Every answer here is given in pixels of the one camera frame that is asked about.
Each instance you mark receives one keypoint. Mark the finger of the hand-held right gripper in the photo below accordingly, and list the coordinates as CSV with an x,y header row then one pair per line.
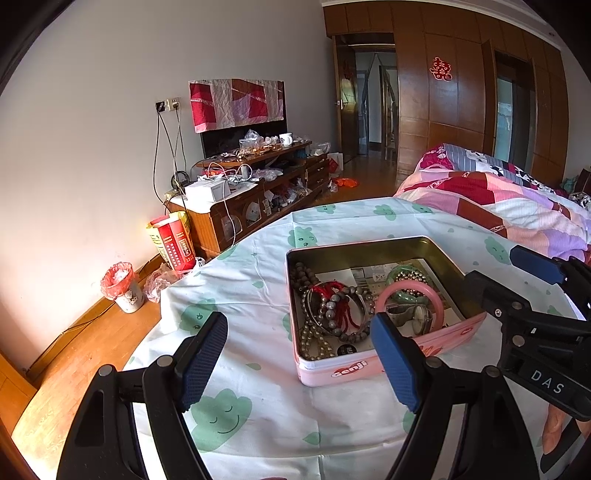
x,y
535,263
494,290

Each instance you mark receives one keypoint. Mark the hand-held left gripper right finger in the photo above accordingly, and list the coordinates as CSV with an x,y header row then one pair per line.
x,y
392,364

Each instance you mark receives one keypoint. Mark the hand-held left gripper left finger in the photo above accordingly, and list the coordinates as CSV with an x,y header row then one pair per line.
x,y
203,364

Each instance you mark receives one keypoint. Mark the pink tin box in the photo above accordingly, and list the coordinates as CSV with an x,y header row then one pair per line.
x,y
341,371

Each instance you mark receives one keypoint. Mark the silver wristwatch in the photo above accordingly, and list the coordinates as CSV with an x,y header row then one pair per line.
x,y
418,318

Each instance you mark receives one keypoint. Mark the pink bangle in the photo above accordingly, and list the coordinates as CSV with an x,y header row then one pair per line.
x,y
381,300

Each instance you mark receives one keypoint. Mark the silver bangle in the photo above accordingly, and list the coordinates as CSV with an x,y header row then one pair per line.
x,y
310,314

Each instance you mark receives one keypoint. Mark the person's right hand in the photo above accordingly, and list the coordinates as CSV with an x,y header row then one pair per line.
x,y
556,429

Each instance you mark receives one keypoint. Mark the pink patchwork quilt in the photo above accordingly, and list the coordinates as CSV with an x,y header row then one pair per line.
x,y
508,203

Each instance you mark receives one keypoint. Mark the green jade bangle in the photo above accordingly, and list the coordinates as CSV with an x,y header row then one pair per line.
x,y
392,275

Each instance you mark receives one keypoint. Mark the crumpled plastic bag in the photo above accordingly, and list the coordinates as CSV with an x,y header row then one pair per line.
x,y
159,286

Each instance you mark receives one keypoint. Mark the printed paper sheet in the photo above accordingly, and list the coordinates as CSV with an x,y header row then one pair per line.
x,y
364,277

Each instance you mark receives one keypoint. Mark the white green cloud bed sheet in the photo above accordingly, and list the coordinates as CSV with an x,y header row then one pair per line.
x,y
258,286

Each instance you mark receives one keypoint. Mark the white trash bin pink liner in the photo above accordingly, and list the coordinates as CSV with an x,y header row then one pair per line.
x,y
127,295

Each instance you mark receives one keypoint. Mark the red yellow gift box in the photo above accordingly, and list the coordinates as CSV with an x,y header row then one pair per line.
x,y
178,244

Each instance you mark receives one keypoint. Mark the wooden television cabinet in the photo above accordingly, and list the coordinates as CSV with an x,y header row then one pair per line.
x,y
217,226

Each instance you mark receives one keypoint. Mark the wooden wardrobe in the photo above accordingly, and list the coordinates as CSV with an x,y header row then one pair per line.
x,y
452,120

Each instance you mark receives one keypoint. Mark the white appliance box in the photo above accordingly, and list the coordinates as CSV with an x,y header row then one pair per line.
x,y
212,191

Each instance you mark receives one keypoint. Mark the orange item on floor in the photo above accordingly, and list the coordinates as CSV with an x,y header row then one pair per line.
x,y
346,182

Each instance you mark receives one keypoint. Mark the wooden nightstand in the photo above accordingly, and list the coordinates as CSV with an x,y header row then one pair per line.
x,y
14,387

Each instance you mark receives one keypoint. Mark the white red paper bag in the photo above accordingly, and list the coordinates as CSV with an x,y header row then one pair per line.
x,y
334,164

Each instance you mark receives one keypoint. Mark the red paper decoration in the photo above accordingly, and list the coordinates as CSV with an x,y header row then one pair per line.
x,y
441,69

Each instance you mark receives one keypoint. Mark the black television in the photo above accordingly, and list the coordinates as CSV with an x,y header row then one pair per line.
x,y
221,141

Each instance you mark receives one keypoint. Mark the clear plastic bag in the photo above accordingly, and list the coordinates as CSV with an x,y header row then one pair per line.
x,y
250,138

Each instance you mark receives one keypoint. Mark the white mug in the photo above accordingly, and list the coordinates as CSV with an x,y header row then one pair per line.
x,y
286,139

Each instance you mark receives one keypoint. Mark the wooden doorway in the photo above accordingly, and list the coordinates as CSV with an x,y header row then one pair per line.
x,y
344,92

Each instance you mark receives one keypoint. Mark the red patchwork cloth cover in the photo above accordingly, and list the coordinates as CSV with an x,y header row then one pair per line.
x,y
231,104

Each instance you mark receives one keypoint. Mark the wall power outlet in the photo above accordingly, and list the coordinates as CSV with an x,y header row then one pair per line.
x,y
167,105

